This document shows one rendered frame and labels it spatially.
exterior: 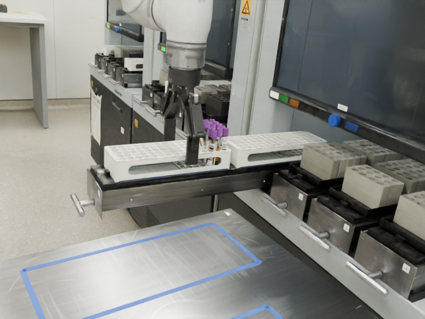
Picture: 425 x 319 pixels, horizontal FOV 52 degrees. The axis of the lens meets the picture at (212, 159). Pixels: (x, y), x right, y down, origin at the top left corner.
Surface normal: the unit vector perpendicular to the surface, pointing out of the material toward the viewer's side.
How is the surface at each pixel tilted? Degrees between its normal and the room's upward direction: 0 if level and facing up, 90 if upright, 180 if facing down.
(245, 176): 90
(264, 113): 90
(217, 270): 0
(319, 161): 90
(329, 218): 90
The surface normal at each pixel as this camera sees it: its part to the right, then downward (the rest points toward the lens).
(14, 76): 0.47, 0.36
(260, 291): 0.10, -0.93
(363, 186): -0.88, 0.09
